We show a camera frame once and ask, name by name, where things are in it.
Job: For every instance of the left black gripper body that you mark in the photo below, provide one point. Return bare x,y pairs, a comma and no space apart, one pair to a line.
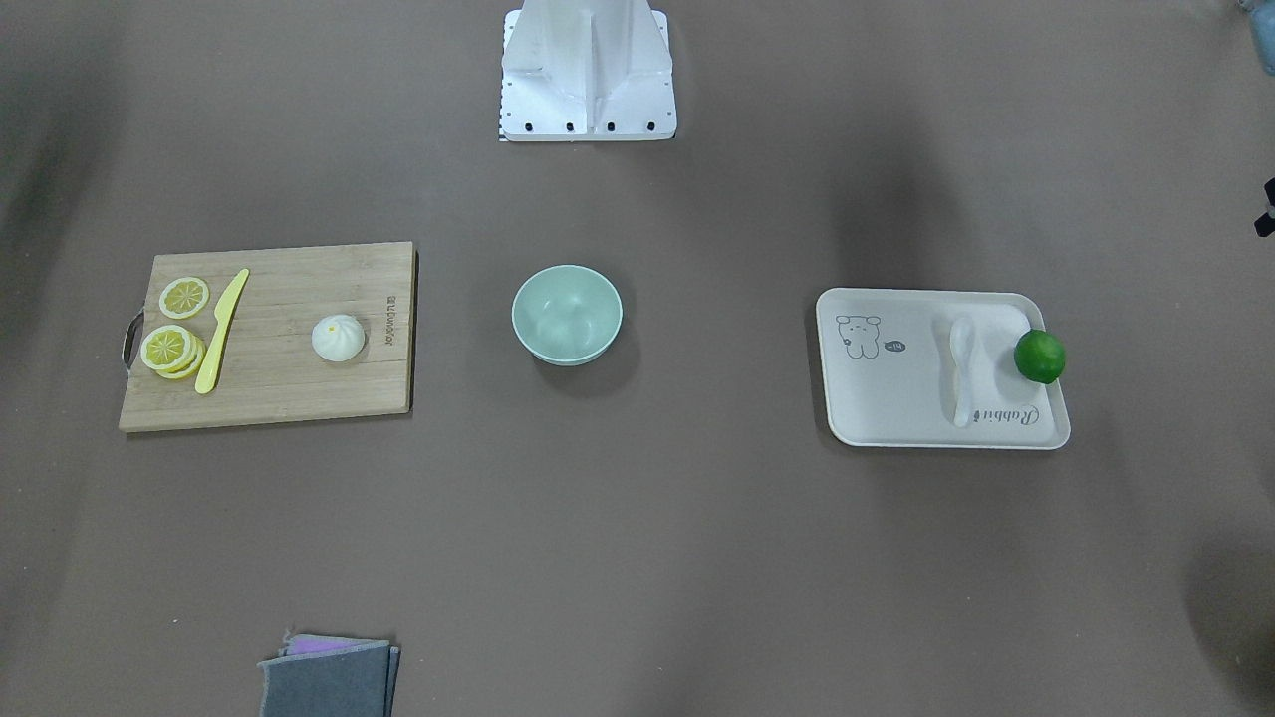
1269,207

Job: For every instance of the white ceramic spoon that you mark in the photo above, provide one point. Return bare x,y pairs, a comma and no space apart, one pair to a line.
961,340

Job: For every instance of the white steamed bun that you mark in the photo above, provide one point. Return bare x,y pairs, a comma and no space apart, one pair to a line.
338,338

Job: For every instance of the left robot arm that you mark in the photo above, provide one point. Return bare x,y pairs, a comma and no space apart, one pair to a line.
1260,16

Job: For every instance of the mint green bowl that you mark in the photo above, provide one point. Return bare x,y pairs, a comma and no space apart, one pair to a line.
567,315

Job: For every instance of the green lime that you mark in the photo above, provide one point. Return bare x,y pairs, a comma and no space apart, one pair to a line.
1040,357

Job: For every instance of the white rabbit tray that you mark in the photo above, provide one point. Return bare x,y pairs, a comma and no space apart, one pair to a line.
887,371

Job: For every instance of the bamboo cutting board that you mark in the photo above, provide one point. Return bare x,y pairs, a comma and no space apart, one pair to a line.
269,372

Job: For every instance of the grey folded cloth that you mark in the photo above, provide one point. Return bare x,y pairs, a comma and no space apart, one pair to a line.
323,675

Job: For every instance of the yellow plastic knife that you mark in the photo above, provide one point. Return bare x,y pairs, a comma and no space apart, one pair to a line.
224,313

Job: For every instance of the single lemon slice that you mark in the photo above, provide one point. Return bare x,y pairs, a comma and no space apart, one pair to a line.
184,298

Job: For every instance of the lemon slice stack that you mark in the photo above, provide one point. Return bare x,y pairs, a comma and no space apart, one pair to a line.
173,352

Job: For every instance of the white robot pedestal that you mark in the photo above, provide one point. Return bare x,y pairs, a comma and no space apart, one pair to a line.
575,71

